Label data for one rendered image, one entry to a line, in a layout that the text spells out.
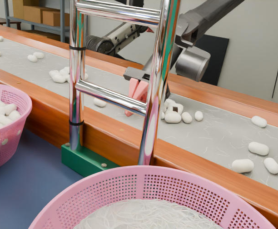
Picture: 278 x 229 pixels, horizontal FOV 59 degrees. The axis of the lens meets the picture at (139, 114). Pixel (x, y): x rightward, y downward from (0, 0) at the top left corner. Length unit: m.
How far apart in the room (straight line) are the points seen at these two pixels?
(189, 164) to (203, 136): 0.16
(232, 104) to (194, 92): 0.11
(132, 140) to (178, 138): 0.12
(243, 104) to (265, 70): 1.91
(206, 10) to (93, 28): 2.82
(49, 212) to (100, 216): 0.07
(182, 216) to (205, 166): 0.08
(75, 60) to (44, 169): 0.21
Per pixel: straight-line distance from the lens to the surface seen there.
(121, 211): 0.34
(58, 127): 0.53
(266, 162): 0.49
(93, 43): 1.21
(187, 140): 0.50
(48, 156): 0.53
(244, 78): 2.65
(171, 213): 0.35
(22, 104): 0.58
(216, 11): 0.71
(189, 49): 0.61
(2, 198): 0.46
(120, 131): 0.44
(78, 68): 0.41
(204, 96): 0.72
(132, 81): 0.54
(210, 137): 0.53
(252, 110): 0.70
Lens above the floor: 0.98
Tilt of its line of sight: 25 degrees down
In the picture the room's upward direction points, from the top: 8 degrees clockwise
